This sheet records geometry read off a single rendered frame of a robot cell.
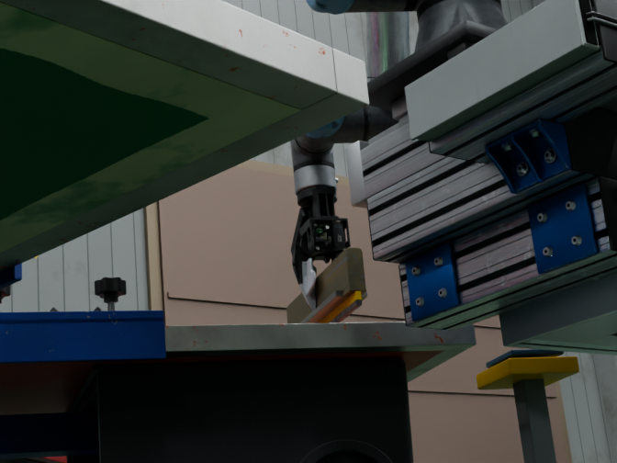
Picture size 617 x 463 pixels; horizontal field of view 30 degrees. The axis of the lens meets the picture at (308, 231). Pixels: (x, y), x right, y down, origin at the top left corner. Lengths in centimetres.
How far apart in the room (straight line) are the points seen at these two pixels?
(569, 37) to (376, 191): 47
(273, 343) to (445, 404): 563
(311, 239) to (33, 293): 404
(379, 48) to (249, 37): 120
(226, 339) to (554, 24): 70
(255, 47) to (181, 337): 89
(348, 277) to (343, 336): 18
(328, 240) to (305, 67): 118
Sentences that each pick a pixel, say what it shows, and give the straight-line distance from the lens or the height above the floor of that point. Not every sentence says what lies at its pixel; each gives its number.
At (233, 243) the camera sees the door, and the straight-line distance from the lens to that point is 656.
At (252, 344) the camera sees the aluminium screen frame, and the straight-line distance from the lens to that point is 167.
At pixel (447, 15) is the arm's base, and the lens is 156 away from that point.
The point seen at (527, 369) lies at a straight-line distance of 194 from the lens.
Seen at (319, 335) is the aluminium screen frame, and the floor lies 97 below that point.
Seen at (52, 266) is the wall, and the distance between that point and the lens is 603.
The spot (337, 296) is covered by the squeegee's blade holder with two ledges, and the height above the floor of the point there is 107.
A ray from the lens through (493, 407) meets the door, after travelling 756.
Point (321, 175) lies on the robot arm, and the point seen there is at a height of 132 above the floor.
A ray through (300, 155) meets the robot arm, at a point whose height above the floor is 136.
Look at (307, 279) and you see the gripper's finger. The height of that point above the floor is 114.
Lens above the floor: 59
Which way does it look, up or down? 18 degrees up
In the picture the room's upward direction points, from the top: 6 degrees counter-clockwise
